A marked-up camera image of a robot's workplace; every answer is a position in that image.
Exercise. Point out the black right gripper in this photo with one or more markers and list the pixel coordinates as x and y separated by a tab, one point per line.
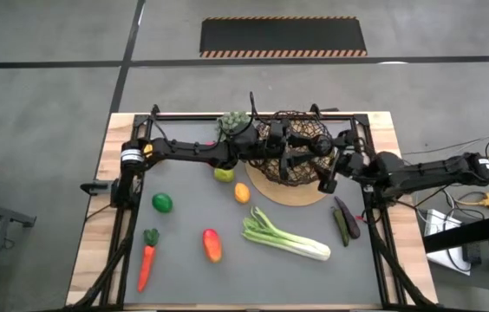
348	162

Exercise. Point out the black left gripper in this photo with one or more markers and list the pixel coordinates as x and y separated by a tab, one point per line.
281	143

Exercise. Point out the orange-yellow lemon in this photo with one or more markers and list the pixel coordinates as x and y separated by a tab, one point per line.
242	193

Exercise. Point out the yellow-green pear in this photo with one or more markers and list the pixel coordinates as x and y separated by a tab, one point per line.
224	175

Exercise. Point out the green celery bunch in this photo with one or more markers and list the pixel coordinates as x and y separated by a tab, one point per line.
288	240

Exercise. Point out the red-yellow mango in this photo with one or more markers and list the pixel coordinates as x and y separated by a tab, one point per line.
212	246

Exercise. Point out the green lime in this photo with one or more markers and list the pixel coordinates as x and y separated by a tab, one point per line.
162	203

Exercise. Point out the orange carrot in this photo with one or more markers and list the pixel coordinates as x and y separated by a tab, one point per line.
147	262

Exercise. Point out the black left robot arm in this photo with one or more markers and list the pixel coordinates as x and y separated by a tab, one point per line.
184	149

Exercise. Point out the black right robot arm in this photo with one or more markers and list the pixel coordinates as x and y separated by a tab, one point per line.
435	171

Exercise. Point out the round woven placemat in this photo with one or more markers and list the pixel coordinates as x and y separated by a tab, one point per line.
285	196

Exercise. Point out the dark purple eggplant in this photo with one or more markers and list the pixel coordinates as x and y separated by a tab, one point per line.
350	221

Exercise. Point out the dark green cucumber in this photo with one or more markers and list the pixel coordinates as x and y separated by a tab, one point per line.
341	227

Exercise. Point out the potted green succulent plant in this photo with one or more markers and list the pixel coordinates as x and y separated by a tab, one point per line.
232	121

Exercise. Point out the black hazard-striped floor mat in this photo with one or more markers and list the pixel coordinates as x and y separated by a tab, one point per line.
283	37

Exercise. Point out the white box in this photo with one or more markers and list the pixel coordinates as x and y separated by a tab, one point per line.
437	225

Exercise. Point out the grey table mat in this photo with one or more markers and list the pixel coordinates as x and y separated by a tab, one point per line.
270	281

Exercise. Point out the wooden table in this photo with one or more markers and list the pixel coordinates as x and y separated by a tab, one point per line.
93	242

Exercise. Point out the black aluminium table frame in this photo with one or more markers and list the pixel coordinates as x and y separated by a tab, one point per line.
184	117

